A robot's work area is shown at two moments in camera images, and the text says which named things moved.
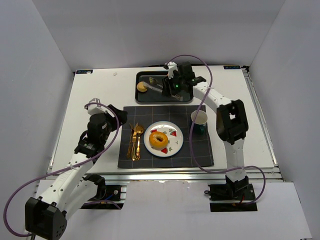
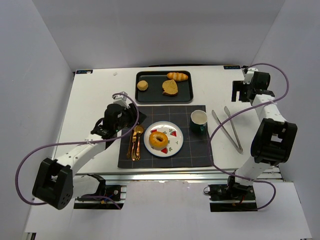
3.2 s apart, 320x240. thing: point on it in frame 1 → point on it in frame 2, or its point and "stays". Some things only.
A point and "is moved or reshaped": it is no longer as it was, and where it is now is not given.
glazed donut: (158, 140) stays
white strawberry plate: (175, 137) stays
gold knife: (134, 137) stays
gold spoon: (139, 130) stays
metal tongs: (154, 85) is moved or reshaped
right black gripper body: (167, 86) → (240, 86)
